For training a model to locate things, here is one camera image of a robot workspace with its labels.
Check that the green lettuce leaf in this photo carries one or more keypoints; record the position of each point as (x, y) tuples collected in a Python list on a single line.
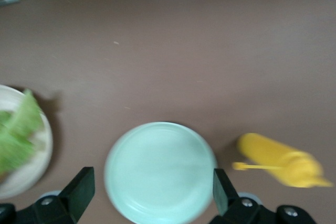
[(18, 134)]

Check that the yellow mustard squeeze bottle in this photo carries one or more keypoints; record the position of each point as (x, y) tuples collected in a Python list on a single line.
[(275, 155)]

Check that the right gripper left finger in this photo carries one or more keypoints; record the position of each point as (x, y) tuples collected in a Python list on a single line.
[(52, 208)]

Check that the mint green plate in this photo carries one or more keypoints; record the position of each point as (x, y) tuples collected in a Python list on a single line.
[(157, 169)]

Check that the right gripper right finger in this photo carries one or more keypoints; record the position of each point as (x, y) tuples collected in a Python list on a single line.
[(246, 213)]

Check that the beige plate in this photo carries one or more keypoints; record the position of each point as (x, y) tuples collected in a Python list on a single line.
[(39, 171)]

